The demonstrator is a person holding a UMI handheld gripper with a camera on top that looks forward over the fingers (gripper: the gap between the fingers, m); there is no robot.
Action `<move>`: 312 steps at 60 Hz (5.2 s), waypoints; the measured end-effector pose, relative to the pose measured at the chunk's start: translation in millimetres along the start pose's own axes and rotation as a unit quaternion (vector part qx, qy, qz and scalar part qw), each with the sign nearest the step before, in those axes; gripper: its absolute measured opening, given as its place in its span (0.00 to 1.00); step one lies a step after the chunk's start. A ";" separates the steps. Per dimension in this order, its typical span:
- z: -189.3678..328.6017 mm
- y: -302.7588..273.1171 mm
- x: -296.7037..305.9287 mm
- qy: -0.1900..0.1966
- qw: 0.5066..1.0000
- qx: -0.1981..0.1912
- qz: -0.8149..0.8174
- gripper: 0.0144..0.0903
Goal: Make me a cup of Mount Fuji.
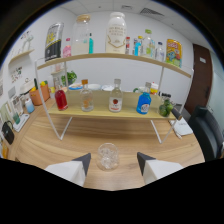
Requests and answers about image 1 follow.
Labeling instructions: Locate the blue liquid bottle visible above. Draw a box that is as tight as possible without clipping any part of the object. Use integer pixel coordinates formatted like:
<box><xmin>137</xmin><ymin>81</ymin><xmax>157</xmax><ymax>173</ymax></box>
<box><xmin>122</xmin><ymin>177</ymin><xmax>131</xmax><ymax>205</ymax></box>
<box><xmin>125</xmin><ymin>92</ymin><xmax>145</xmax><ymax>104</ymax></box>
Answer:
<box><xmin>135</xmin><ymin>81</ymin><xmax>153</xmax><ymax>115</ymax></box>

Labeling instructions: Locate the small bottle with orange cap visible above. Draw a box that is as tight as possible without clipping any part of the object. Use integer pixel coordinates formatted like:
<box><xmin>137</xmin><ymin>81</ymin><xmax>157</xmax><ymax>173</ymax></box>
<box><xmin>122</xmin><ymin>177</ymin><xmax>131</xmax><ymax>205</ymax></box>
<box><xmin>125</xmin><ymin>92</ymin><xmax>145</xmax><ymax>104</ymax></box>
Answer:
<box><xmin>80</xmin><ymin>78</ymin><xmax>95</xmax><ymax>113</ymax></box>

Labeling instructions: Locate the clear jar with wooden lid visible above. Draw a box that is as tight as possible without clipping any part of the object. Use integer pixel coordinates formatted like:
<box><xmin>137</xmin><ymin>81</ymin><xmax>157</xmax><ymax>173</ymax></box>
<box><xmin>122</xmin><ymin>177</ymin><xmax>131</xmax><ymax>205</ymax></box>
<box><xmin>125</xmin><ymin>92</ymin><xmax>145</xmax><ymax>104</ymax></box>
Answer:
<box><xmin>71</xmin><ymin>13</ymin><xmax>92</xmax><ymax>56</ymax></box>

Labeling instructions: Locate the white milk bottle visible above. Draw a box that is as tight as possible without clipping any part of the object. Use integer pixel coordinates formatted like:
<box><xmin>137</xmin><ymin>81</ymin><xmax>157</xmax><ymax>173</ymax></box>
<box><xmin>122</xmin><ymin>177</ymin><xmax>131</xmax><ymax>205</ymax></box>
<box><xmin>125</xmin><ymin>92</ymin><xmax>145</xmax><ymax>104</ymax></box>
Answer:
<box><xmin>105</xmin><ymin>11</ymin><xmax>128</xmax><ymax>55</ymax></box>

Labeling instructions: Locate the green cup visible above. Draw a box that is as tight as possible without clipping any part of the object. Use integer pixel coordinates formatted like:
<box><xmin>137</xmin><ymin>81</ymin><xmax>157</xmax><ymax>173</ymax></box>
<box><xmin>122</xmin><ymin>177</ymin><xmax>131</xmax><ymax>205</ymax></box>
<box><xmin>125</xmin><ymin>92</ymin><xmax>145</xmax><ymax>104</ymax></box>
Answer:
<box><xmin>12</xmin><ymin>111</ymin><xmax>21</xmax><ymax>125</ymax></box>

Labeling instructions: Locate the white pen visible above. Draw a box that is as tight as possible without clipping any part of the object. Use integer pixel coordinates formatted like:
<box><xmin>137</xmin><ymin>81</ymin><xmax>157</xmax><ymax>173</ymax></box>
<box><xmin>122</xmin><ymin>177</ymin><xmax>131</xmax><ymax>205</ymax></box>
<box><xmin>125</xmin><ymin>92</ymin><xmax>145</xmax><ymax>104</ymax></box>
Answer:
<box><xmin>172</xmin><ymin>128</ymin><xmax>183</xmax><ymax>140</ymax></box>

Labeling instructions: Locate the clear glass with ice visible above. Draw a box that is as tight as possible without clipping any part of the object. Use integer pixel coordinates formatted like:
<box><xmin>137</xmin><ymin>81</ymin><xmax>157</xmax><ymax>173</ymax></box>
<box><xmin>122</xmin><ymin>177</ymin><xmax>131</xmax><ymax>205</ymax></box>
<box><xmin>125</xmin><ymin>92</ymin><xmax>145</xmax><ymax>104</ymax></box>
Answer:
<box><xmin>96</xmin><ymin>142</ymin><xmax>120</xmax><ymax>172</ymax></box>

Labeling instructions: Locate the white notebook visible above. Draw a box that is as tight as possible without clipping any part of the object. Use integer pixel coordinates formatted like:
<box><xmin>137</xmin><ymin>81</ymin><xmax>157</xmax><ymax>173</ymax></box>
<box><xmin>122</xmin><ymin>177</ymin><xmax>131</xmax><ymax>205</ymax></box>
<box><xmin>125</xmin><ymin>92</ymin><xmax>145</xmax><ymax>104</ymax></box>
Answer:
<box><xmin>169</xmin><ymin>117</ymin><xmax>194</xmax><ymax>137</ymax></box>

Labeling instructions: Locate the black armchair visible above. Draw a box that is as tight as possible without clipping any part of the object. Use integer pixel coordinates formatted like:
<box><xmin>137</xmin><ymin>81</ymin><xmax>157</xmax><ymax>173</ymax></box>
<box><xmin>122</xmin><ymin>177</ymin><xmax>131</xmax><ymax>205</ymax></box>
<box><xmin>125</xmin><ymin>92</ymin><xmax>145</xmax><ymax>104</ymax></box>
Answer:
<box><xmin>187</xmin><ymin>105</ymin><xmax>224</xmax><ymax>163</ymax></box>

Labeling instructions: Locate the white-framed wooden two-tier rack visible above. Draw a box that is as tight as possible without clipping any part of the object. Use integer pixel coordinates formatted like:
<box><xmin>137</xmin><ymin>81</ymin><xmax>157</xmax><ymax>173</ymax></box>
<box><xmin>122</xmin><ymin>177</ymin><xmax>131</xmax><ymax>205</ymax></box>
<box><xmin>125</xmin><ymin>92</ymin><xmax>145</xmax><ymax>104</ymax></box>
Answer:
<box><xmin>34</xmin><ymin>52</ymin><xmax>195</xmax><ymax>145</ymax></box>

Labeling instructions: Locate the white kitchen scale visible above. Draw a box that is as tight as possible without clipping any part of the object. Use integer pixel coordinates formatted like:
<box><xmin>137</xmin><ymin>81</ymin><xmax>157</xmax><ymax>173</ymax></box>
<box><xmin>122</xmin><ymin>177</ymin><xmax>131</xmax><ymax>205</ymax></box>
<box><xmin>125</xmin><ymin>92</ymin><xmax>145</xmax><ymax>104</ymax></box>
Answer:
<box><xmin>12</xmin><ymin>113</ymin><xmax>31</xmax><ymax>133</ymax></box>

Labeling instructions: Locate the red liquid bottle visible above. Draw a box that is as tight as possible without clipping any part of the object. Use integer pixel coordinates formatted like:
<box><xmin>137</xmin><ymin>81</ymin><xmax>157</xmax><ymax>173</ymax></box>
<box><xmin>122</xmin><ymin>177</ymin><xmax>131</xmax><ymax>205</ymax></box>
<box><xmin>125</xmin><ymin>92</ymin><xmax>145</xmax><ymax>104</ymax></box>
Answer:
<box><xmin>54</xmin><ymin>78</ymin><xmax>69</xmax><ymax>112</ymax></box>

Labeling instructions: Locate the orange pot with utensils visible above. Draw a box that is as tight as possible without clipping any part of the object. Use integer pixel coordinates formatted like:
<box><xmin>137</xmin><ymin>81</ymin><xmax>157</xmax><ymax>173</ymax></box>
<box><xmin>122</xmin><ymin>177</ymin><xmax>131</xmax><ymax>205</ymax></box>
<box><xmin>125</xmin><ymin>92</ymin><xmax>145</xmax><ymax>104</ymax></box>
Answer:
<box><xmin>29</xmin><ymin>81</ymin><xmax>51</xmax><ymax>106</ymax></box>

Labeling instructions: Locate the clear bottle with red label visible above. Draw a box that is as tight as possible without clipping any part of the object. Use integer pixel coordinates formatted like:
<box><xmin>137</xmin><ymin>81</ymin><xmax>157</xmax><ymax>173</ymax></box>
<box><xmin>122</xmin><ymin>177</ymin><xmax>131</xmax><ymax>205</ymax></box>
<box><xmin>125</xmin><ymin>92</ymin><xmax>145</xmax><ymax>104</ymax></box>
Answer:
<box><xmin>108</xmin><ymin>78</ymin><xmax>124</xmax><ymax>113</ymax></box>

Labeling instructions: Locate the green mug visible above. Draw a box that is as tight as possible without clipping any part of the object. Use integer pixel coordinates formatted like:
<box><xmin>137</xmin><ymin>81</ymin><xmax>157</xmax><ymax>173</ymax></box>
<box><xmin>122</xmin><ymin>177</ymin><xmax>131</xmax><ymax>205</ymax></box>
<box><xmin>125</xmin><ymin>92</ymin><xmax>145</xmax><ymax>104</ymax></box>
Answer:
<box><xmin>132</xmin><ymin>86</ymin><xmax>146</xmax><ymax>94</ymax></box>

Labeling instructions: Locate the blue-rimmed bowl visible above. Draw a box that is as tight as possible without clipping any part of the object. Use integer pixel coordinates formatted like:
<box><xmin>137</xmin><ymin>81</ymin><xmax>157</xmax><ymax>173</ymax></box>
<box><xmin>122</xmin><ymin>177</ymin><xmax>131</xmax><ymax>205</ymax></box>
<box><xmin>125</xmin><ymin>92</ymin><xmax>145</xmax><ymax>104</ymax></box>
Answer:
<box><xmin>68</xmin><ymin>83</ymin><xmax>84</xmax><ymax>91</ymax></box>

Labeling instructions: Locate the white bowl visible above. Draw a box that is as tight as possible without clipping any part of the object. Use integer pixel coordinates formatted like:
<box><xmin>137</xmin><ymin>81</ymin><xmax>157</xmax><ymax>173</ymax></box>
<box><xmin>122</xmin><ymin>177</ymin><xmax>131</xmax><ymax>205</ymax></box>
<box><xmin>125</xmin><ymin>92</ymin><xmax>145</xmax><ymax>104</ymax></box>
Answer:
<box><xmin>87</xmin><ymin>83</ymin><xmax>102</xmax><ymax>91</ymax></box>

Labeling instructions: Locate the green potted plant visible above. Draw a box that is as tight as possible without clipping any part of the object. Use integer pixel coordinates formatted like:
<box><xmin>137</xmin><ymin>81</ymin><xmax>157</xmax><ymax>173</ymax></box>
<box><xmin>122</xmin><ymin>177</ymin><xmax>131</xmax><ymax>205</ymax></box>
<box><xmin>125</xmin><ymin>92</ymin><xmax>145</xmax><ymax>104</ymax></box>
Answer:
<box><xmin>60</xmin><ymin>70</ymin><xmax>78</xmax><ymax>87</ymax></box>

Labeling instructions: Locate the white lidded pot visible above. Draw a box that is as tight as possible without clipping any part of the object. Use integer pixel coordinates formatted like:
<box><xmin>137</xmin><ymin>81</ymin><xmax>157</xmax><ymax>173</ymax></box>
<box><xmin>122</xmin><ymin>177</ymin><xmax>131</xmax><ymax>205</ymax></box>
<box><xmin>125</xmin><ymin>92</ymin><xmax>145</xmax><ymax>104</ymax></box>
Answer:
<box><xmin>20</xmin><ymin>78</ymin><xmax>37</xmax><ymax>95</ymax></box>

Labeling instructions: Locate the brown door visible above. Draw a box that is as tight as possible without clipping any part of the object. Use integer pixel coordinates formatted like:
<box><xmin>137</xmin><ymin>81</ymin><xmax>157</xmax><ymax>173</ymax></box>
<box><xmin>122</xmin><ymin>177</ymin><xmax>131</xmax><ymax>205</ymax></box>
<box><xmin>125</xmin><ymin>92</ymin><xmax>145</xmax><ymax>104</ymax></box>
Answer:
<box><xmin>184</xmin><ymin>43</ymin><xmax>213</xmax><ymax>116</ymax></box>

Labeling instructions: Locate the clear bottle with blue cap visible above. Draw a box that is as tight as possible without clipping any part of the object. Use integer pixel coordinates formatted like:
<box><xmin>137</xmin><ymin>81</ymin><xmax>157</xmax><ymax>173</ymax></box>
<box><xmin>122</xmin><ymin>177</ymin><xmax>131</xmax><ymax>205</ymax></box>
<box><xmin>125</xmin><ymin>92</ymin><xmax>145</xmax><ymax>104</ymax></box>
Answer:
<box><xmin>155</xmin><ymin>41</ymin><xmax>165</xmax><ymax>62</ymax></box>

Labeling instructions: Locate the yellow cartoon snack can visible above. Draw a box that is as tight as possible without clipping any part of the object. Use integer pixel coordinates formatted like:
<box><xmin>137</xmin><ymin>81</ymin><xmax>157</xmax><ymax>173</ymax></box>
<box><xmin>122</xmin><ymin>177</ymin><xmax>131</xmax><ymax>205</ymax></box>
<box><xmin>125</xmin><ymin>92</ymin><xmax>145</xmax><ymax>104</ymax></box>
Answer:
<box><xmin>165</xmin><ymin>38</ymin><xmax>183</xmax><ymax>69</ymax></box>

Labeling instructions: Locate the small pink bottle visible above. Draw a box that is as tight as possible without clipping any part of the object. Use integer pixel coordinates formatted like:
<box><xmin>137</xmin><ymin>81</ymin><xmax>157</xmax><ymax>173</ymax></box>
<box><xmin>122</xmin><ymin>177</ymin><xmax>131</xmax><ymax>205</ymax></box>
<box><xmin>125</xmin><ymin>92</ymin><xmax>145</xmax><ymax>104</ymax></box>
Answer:
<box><xmin>62</xmin><ymin>37</ymin><xmax>73</xmax><ymax>59</ymax></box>

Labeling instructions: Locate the slim blue bottle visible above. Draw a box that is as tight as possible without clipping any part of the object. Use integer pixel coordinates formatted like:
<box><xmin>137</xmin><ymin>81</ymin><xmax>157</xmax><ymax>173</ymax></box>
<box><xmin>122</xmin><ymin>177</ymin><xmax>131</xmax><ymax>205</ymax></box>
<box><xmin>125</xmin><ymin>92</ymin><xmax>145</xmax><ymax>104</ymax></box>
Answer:
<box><xmin>133</xmin><ymin>35</ymin><xmax>144</xmax><ymax>57</ymax></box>

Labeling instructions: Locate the clear bottle with green cap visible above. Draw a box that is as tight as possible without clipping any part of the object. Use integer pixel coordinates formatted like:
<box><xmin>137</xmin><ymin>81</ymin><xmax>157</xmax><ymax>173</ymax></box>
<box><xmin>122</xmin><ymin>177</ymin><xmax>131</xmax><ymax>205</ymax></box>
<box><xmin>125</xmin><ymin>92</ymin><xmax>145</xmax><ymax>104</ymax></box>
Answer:
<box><xmin>142</xmin><ymin>29</ymin><xmax>155</xmax><ymax>59</ymax></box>

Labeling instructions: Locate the teal bottle with black cap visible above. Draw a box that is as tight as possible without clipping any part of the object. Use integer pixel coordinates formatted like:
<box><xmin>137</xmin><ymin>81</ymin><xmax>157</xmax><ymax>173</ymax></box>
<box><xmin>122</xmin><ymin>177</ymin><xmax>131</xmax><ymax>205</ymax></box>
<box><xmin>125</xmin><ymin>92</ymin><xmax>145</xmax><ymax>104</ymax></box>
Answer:
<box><xmin>88</xmin><ymin>32</ymin><xmax>95</xmax><ymax>55</ymax></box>

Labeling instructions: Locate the black and yellow can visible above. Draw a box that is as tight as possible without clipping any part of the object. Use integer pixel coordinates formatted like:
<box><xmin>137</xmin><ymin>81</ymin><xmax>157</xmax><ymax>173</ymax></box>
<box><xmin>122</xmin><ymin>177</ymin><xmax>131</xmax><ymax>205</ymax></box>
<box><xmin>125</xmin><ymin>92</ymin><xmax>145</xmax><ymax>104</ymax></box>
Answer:
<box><xmin>44</xmin><ymin>22</ymin><xmax>65</xmax><ymax>63</ymax></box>

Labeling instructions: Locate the white vase ornament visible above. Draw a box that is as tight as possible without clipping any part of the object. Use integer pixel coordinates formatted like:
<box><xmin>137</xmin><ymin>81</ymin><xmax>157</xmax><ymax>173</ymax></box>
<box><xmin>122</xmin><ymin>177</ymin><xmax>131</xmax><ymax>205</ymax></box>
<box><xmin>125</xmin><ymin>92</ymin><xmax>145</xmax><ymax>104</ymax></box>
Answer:
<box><xmin>20</xmin><ymin>30</ymin><xmax>34</xmax><ymax>53</ymax></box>

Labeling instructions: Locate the ceiling air vent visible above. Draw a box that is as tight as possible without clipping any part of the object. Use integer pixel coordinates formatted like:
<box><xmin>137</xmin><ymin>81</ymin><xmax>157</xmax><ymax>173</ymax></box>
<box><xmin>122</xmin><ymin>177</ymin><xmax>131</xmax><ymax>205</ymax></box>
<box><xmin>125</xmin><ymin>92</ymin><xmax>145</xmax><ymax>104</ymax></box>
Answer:
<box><xmin>139</xmin><ymin>7</ymin><xmax>164</xmax><ymax>17</ymax></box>

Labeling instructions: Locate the dark handle with wooden tip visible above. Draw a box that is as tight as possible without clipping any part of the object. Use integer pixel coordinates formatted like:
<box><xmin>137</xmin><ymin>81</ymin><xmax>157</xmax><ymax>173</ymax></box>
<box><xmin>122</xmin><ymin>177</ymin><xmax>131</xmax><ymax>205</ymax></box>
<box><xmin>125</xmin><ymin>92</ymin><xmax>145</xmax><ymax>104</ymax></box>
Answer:
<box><xmin>171</xmin><ymin>108</ymin><xmax>183</xmax><ymax>121</ymax></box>

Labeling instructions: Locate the colourful sticker wall picture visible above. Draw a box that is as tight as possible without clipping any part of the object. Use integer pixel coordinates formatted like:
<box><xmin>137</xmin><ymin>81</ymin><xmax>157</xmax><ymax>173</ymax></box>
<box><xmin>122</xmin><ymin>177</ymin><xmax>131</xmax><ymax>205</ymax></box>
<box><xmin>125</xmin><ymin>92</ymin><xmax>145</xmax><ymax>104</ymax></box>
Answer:
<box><xmin>10</xmin><ymin>66</ymin><xmax>24</xmax><ymax>84</ymax></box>

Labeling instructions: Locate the wooden wall shelf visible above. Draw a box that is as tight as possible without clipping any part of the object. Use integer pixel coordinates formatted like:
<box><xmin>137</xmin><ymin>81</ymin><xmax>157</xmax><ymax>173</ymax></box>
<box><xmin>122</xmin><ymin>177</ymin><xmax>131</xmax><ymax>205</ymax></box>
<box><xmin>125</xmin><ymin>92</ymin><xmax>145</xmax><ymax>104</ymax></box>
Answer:
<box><xmin>8</xmin><ymin>49</ymin><xmax>35</xmax><ymax>64</ymax></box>

